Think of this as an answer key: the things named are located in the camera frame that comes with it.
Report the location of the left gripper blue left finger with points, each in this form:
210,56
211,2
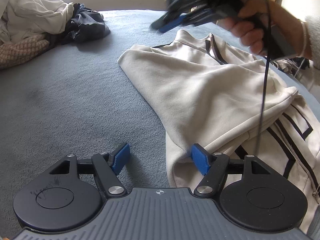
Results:
119,158

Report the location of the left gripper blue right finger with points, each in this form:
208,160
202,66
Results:
201,158

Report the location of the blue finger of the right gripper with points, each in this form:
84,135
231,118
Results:
163,19
172,24

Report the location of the beige zip hoodie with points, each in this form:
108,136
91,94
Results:
213,94

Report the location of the person right hand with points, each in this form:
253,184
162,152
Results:
295,31

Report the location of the grey-blue bed blanket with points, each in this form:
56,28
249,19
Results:
65,111

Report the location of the dark furry garment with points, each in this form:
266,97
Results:
85,25

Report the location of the metal storage shelf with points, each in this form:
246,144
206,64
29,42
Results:
294,66

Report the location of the pale beige crumpled garment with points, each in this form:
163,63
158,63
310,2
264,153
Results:
21,19

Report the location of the checked pink cloth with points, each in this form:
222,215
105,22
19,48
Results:
13,54

